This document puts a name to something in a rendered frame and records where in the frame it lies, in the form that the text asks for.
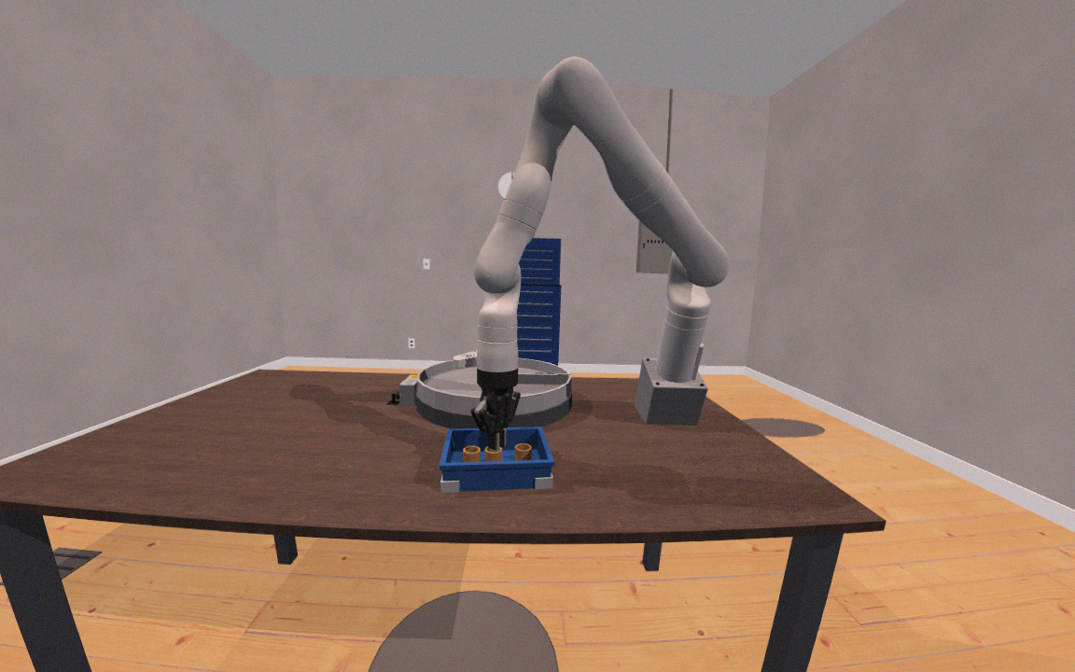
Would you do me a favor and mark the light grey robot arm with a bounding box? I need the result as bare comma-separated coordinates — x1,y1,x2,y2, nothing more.
453,57,729,383

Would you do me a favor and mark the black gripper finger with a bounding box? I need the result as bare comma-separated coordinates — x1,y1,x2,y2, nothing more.
499,391,521,447
471,396,504,452

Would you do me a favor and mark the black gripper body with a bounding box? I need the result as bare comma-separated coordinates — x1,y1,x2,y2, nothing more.
477,368,518,415

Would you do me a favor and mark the grey round turntable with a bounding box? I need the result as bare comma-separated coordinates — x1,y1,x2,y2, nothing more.
387,358,572,428

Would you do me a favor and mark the blue crate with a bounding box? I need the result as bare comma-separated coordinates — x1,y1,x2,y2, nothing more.
440,427,554,494

